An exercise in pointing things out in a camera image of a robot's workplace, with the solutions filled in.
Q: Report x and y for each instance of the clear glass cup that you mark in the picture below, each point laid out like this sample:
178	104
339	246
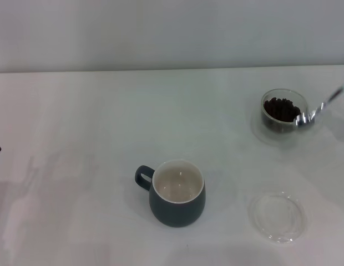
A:
277	126

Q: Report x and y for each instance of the coffee beans in glass cup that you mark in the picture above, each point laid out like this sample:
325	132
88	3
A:
280	110

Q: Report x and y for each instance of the dark teal ceramic mug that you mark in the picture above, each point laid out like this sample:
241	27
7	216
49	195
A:
177	206

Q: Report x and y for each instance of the clear glass saucer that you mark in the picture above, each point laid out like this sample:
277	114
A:
277	219
272	140

